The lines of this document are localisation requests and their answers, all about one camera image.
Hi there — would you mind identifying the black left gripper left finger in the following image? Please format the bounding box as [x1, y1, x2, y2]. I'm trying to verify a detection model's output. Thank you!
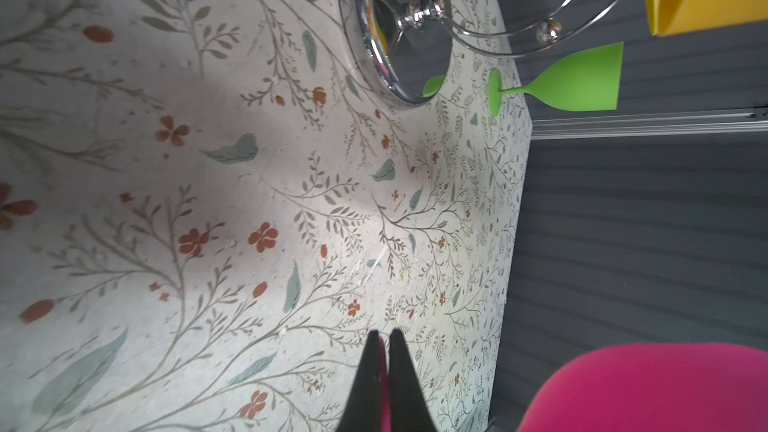
[336, 330, 386, 432]

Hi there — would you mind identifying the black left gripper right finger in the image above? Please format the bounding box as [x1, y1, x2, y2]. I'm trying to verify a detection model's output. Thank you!
[388, 329, 437, 432]

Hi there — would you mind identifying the pink wine glass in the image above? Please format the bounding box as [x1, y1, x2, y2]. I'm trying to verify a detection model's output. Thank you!
[377, 343, 768, 432]

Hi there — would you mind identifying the green wine glass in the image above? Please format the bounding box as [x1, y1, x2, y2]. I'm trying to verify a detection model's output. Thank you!
[487, 42, 624, 117]

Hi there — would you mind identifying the chrome wine glass rack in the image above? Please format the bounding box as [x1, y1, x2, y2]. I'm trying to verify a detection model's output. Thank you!
[340, 0, 621, 108]

